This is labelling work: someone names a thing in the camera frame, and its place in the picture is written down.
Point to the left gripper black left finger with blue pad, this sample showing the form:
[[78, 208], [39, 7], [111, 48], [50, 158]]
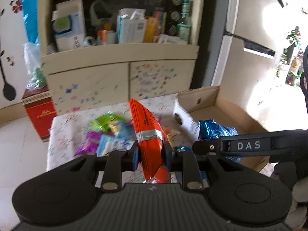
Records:
[[117, 163]]

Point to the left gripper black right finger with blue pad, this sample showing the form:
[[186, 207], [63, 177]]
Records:
[[184, 162]]

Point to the light blue snack bag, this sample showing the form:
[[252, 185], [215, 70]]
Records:
[[122, 139]]

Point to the blue foil snack bag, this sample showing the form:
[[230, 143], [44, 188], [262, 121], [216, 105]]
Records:
[[209, 136]]

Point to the green snack bag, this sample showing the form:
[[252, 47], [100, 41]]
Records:
[[102, 122]]

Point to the orange snack bag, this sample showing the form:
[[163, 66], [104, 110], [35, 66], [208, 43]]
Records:
[[150, 137]]

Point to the white gloved hand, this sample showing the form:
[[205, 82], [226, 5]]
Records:
[[297, 216]]

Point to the purple snack bag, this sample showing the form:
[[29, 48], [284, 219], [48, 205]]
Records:
[[90, 143]]

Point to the floral tablecloth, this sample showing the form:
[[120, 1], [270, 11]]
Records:
[[71, 131]]

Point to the cardboard box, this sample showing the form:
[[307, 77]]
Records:
[[208, 103]]

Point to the beige wooden cabinet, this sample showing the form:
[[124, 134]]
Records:
[[101, 52]]

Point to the red gift box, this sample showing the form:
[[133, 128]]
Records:
[[40, 109]]

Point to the clear plastic bag with greens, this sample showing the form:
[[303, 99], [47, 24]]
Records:
[[32, 59]]

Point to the green glass bottle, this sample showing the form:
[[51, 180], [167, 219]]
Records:
[[184, 25]]

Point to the white teal carton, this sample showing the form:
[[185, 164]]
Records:
[[131, 25]]

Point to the white blue medicine box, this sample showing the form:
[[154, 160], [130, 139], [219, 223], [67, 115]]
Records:
[[68, 25]]

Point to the blue plastic bag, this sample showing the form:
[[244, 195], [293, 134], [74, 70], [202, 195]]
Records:
[[30, 20]]

